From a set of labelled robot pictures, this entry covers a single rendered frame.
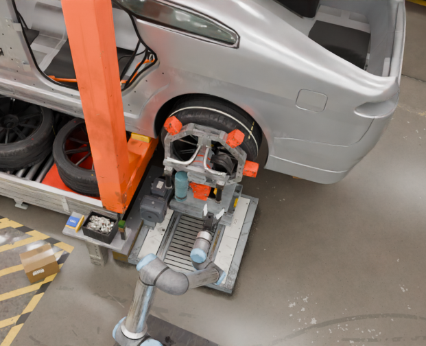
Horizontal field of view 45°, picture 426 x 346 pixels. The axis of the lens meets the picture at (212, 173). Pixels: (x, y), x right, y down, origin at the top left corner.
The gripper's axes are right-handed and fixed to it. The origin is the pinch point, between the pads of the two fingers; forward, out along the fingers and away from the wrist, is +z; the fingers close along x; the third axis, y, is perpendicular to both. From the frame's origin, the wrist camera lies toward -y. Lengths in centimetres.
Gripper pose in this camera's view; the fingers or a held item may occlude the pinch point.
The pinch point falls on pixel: (215, 206)
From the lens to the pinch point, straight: 324.0
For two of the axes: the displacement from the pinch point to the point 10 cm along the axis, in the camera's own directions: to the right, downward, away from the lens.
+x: 9.6, 2.6, -1.2
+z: 2.8, -7.6, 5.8
